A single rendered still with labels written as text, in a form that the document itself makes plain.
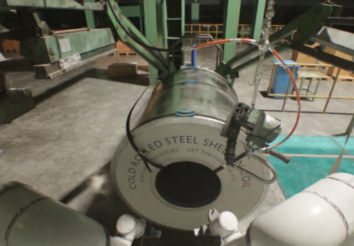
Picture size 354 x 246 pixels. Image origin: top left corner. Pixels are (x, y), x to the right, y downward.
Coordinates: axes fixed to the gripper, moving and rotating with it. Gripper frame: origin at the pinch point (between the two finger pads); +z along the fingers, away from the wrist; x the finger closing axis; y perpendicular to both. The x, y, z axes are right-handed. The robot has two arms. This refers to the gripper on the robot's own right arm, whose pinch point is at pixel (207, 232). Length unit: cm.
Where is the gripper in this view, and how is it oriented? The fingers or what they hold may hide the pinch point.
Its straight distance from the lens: 129.8
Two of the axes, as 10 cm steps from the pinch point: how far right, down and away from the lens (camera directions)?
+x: 9.8, 0.0, 2.1
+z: -1.7, 6.2, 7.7
